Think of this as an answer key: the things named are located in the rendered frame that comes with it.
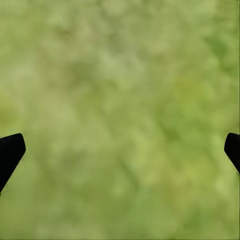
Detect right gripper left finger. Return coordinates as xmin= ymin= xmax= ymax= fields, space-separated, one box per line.
xmin=0 ymin=133 xmax=26 ymax=193

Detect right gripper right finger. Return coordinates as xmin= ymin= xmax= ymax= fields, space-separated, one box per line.
xmin=224 ymin=133 xmax=240 ymax=173

